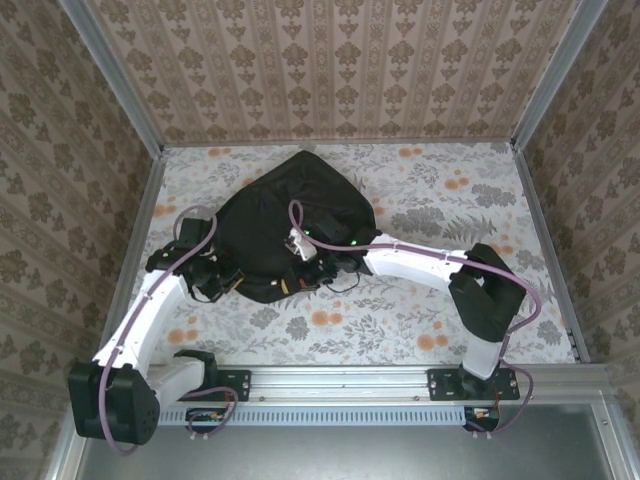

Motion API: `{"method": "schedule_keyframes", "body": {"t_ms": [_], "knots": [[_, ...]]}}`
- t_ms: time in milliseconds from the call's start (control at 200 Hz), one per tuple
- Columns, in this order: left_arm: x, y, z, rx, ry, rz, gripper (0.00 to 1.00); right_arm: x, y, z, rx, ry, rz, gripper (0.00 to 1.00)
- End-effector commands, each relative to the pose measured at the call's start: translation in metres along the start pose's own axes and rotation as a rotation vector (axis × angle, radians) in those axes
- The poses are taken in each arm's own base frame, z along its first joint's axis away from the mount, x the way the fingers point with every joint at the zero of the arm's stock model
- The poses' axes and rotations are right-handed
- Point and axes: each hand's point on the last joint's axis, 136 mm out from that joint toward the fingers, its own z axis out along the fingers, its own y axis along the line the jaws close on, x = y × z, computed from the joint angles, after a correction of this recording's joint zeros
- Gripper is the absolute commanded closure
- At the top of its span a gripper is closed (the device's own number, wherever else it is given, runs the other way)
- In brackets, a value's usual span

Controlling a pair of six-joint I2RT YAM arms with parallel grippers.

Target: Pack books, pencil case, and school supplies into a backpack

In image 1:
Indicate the black backpack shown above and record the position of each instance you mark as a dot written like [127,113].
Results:
[300,195]

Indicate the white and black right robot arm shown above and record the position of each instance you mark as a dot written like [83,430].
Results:
[487,295]

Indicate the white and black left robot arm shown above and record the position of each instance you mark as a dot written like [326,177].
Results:
[150,310]

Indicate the grey metal panel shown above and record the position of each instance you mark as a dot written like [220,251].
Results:
[350,452]

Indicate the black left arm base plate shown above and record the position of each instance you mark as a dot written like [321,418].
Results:
[232,385]

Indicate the aluminium table rail below wallpaper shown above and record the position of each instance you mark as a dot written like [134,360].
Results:
[450,143]

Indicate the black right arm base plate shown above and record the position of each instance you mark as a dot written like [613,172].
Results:
[442,385]

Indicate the aluminium frame post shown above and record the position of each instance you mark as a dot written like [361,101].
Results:
[557,75]
[112,75]

